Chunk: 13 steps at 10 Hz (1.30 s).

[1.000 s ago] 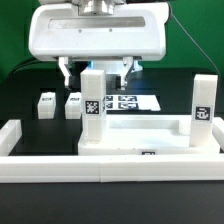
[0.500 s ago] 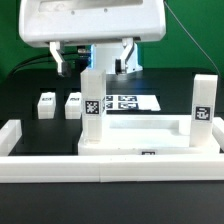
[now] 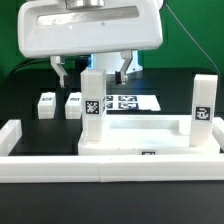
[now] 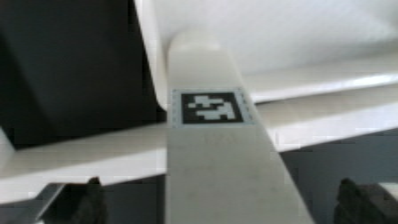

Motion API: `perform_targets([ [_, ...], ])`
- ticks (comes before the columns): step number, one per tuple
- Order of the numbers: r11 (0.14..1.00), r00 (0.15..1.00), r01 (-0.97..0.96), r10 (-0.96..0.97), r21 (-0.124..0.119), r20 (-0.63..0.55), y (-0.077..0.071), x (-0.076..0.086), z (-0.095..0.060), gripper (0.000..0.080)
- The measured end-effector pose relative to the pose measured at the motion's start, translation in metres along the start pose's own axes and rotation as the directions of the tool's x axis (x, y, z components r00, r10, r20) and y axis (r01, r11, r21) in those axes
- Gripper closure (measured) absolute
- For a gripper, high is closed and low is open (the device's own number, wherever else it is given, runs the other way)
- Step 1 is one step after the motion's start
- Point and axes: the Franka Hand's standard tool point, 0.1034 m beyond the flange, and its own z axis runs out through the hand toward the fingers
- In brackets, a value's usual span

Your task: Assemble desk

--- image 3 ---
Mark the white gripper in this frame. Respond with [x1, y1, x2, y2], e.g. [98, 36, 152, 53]
[18, 0, 163, 88]

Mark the white desk top panel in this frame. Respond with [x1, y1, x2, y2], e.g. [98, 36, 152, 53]
[78, 115, 220, 156]

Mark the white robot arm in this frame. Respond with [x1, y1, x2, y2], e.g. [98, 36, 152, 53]
[18, 0, 165, 84]

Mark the fiducial marker sheet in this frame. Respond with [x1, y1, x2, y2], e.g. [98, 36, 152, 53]
[106, 95, 161, 111]

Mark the black cable bundle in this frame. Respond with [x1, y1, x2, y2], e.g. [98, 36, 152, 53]
[6, 56, 54, 79]

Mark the white U-shaped fixture frame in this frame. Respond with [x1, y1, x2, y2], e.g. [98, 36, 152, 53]
[0, 120, 224, 183]

